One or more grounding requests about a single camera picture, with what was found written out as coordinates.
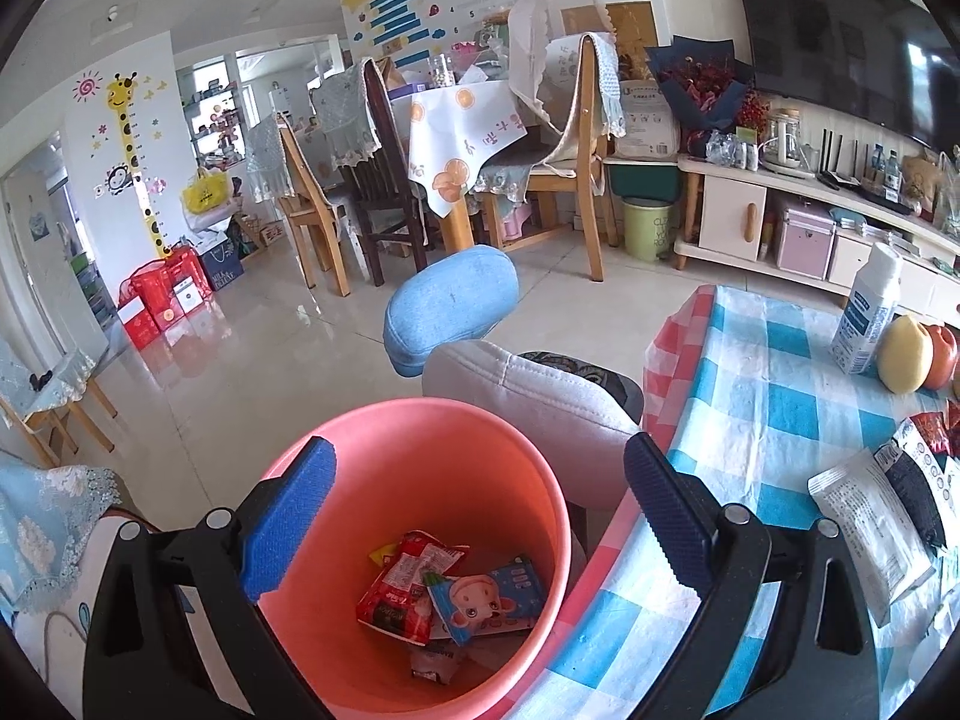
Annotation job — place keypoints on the dark blue flower bouquet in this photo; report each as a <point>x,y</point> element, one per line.
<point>704,84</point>

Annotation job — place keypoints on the pink storage box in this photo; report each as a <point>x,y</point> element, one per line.
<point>804,240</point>

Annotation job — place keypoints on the red gift boxes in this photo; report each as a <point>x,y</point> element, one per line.
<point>160,294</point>

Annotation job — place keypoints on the green trash can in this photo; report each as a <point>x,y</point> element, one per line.
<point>646,228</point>

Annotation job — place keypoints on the white printed packet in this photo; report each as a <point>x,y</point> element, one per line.
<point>890,557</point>

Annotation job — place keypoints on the cream tv cabinet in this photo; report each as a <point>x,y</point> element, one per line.
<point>730,217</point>

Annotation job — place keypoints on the wooden dining chair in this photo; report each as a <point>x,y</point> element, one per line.
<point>571,86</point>

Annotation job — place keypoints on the light wooden chair left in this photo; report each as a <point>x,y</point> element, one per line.
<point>309,216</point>

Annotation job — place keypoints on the yellow bag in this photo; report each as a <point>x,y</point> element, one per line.
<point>207,191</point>

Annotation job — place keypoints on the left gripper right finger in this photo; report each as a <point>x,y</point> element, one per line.
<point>818,656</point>

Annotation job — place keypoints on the dark wooden chair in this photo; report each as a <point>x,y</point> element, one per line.
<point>386,208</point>

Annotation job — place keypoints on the yellow apple left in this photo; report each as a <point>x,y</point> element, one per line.
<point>904,356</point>

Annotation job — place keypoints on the black television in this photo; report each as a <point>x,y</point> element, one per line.
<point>884,61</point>

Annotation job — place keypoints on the white plastic milk bottle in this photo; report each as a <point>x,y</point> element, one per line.
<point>870,307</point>

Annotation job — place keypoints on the giraffe height wall sticker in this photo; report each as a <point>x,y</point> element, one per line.
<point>120,98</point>

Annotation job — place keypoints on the red snack wrapper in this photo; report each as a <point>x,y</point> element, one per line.
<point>940,429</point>
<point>397,602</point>

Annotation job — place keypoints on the pink trash bucket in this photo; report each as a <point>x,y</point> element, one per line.
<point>456,472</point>

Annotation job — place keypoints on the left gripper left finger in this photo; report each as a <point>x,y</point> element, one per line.
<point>141,659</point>

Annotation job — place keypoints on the white electric kettle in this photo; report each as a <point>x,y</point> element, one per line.
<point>782,151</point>

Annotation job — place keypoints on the red apple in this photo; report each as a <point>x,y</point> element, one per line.
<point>944,356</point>

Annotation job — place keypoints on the blue cartoon girl wrapper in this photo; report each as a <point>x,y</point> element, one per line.
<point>505,600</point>

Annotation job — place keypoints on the blue white milk carton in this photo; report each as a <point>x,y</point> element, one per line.
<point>926,482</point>

